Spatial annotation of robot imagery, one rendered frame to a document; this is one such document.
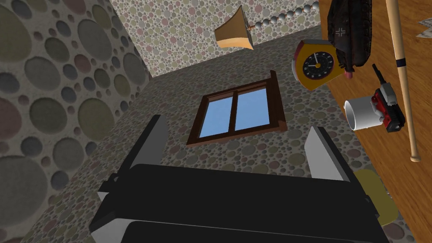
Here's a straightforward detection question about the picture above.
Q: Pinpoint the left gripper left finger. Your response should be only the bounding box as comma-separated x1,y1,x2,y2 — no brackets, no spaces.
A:
119,114,168,175

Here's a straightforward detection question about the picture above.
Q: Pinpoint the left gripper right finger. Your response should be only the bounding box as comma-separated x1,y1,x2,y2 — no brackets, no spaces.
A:
304,124,355,183

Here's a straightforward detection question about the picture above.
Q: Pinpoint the brown wooden table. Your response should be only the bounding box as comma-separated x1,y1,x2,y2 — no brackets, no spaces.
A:
318,0,432,243

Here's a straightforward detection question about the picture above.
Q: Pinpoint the white mug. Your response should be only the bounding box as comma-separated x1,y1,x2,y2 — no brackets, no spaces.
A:
343,95,385,131

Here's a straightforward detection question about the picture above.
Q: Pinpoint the olive green chair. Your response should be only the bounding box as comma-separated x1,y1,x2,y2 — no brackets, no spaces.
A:
352,169,399,227

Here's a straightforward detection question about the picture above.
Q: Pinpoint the red and white power tool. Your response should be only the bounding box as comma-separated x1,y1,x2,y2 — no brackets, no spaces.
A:
371,64,406,133

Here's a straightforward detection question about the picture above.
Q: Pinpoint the brown framed window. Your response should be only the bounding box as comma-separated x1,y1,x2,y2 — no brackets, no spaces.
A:
186,70,288,148

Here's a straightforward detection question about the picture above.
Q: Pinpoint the yellow clock with black dial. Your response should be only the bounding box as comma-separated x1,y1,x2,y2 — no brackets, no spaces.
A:
292,39,346,92

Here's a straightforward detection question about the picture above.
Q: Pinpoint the wooden baseball bat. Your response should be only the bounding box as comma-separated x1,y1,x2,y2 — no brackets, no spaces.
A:
385,0,421,162

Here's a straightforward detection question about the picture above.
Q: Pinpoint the dark toy tank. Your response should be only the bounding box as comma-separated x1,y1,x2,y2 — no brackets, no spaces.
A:
327,0,373,79

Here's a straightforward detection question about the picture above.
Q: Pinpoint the beaded stem floor lamp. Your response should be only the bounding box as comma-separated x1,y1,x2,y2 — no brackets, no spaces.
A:
214,1,320,51

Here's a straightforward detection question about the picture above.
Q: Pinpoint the grey jagged paper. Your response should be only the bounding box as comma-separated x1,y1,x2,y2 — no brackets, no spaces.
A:
416,18,432,38

